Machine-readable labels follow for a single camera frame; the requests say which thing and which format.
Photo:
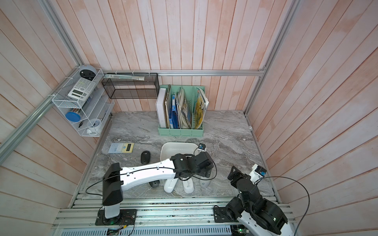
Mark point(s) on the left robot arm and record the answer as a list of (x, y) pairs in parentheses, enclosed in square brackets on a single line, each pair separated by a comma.
[(119, 179)]

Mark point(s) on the dark grey mouse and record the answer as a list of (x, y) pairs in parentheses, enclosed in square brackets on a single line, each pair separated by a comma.
[(154, 184)]

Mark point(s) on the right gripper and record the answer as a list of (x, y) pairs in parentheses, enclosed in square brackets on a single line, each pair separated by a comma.
[(237, 174)]

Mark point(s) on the yellow picture book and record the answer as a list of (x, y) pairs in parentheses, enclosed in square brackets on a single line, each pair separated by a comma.
[(200, 108)]

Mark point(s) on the blue lid jar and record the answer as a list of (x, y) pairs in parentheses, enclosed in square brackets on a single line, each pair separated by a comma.
[(73, 115)]

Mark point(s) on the green magazine file holder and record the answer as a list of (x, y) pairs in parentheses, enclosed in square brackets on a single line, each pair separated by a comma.
[(185, 102)]

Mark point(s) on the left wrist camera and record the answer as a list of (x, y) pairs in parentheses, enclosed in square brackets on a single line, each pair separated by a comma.
[(201, 148)]

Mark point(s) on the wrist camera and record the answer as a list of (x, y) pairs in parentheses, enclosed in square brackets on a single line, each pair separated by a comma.
[(257, 173), (201, 148)]

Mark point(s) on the blue book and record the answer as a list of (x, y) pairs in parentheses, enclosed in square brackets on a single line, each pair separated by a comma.
[(174, 116)]

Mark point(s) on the ruler on basket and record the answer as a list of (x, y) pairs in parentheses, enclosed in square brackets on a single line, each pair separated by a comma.
[(124, 77)]

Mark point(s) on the black mesh basket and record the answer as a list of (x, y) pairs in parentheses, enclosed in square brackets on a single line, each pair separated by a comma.
[(127, 89)]

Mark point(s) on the white mouse with label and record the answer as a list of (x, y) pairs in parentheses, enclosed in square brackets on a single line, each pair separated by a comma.
[(188, 186)]

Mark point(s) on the white binder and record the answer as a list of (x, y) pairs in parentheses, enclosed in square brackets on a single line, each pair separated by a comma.
[(160, 108)]

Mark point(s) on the white wire shelf rack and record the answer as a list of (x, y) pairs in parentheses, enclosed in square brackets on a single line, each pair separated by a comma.
[(97, 106)]

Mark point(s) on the white calculator on shelf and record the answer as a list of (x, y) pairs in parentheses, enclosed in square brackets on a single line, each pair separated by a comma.
[(82, 89)]

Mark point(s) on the black slim mouse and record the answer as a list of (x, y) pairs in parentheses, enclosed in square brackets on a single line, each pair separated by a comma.
[(145, 157)]

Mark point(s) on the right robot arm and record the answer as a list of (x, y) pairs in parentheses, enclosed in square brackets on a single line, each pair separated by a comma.
[(250, 208)]

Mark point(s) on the white cup on shelf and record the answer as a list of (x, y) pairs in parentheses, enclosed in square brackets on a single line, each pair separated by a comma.
[(93, 126)]

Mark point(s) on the yellow blue calculator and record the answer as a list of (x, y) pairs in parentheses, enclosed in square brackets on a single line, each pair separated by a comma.
[(117, 148)]

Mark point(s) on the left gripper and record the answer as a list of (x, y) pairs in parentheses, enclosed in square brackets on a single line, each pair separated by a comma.
[(206, 171)]

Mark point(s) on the white storage box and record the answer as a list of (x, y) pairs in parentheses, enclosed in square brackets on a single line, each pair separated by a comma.
[(172, 148)]

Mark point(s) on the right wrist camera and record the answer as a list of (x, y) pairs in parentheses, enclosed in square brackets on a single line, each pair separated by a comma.
[(257, 173)]

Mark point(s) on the round black white speaker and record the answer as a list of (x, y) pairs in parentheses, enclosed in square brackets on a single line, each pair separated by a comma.
[(87, 72)]

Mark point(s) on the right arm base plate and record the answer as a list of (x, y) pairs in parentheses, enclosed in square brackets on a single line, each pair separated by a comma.
[(220, 215)]

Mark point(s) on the light grey mouse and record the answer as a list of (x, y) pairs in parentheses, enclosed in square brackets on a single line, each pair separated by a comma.
[(204, 182)]

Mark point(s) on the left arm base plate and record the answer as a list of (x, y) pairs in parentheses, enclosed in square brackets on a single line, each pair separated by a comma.
[(126, 217)]

